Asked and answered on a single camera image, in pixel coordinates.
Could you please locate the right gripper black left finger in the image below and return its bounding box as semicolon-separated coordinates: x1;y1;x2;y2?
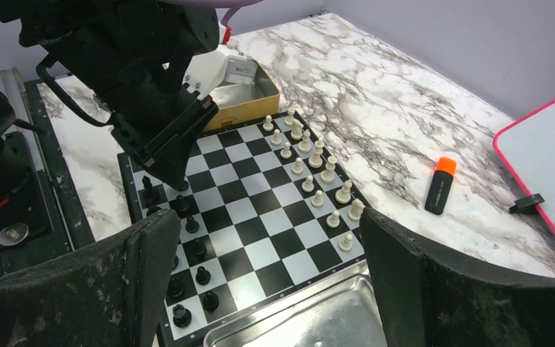
0;210;181;346

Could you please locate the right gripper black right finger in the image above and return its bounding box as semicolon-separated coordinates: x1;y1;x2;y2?
360;207;555;346

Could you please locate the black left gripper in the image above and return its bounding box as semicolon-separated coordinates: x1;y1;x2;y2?
110;86;219;189

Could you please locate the black chess piece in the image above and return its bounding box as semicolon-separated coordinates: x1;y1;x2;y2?
167;275;186;300
172;304;192;328
146;206;161;217
142;176;160;208
195;266;211;286

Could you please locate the black chess pawn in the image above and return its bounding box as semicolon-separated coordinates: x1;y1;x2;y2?
185;215;199;234
202;290;220;312
192;238;207;258
173;195;190;214

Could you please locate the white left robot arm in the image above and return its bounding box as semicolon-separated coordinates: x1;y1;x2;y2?
0;1;220;189

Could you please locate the white chess pawn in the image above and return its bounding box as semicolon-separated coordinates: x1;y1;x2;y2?
326;210;340;228
338;233;353;252

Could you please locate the black white chess board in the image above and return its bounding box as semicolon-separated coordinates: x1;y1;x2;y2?
117;113;364;346

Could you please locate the white chess piece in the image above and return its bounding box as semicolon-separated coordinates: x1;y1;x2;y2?
335;179;353;204
348;199;365;221

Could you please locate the silver tin lid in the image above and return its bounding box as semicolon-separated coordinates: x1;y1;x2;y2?
203;267;387;346

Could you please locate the orange black highlighter marker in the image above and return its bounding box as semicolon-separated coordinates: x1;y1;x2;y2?
424;157;457;215

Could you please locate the gold tin box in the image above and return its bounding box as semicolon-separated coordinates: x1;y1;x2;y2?
204;60;280;132

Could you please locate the black whiteboard stand foot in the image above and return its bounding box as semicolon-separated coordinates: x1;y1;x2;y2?
508;194;545;215

